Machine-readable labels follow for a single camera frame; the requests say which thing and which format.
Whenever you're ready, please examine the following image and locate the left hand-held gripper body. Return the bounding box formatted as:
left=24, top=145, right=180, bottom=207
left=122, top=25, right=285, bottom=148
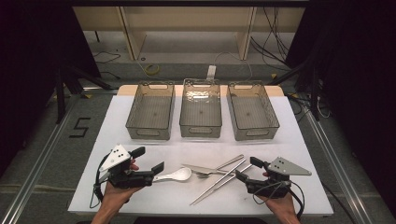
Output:
left=97, top=144, right=156, bottom=189

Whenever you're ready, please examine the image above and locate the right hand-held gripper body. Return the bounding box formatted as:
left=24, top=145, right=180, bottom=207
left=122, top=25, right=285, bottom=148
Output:
left=244, top=156, right=313, bottom=200

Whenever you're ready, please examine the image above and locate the white plastic spoon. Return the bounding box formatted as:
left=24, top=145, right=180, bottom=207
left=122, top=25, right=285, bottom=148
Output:
left=152, top=166, right=192, bottom=183

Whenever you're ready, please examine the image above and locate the metal table knife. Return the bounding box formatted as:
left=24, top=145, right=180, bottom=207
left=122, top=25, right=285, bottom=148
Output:
left=181, top=163, right=237, bottom=175

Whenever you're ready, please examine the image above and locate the smoky clear plastic bin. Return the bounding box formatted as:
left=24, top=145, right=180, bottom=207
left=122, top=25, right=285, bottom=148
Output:
left=125, top=81, right=176, bottom=141
left=226, top=81, right=280, bottom=142
left=179, top=78, right=223, bottom=139

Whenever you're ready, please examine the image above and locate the person's right hand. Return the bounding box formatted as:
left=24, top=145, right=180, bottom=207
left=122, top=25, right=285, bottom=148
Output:
left=257, top=191, right=298, bottom=217

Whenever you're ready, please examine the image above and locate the person's left hand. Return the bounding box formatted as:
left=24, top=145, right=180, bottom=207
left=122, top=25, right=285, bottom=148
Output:
left=102, top=159, right=143, bottom=208

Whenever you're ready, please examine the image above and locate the metal fork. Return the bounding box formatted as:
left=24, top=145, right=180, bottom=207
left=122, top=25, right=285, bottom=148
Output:
left=196, top=154, right=246, bottom=179

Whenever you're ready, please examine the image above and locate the black metal stand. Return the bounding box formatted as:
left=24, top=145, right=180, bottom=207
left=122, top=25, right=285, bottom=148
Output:
left=269, top=59, right=321, bottom=122
left=54, top=63, right=115, bottom=125

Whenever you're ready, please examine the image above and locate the yellow tape roll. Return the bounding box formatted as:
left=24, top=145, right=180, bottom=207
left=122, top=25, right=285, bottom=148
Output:
left=145, top=63, right=162, bottom=77

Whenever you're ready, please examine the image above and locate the white power strip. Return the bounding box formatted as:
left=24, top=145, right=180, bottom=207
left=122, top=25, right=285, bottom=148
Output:
left=205, top=64, right=217, bottom=80

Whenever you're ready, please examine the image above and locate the light wooden shelf unit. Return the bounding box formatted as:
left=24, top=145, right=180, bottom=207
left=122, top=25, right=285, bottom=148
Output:
left=73, top=6, right=306, bottom=62

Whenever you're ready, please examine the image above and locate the black curtain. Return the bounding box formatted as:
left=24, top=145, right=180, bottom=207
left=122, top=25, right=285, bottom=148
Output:
left=0, top=0, right=102, bottom=175
left=284, top=0, right=396, bottom=216

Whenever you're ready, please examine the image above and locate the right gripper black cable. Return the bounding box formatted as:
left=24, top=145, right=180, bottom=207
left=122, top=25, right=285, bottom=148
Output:
left=251, top=180, right=306, bottom=220

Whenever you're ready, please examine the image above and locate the aluminium floor rail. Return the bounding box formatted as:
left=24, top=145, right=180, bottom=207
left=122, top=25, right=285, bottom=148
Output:
left=303, top=108, right=375, bottom=224
left=0, top=99, right=78, bottom=224

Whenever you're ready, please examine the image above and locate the thick black floor cable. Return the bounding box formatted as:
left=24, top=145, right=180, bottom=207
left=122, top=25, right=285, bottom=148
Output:
left=321, top=183, right=356, bottom=224

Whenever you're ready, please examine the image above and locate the thin black floor cable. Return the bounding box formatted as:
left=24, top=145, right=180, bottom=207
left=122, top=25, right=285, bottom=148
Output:
left=92, top=50, right=121, bottom=64

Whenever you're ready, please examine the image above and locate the white floor cable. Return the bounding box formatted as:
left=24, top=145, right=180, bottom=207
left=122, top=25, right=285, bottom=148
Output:
left=214, top=50, right=253, bottom=80

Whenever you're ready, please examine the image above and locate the bundle of black cables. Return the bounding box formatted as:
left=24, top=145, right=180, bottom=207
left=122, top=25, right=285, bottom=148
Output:
left=250, top=6, right=292, bottom=71

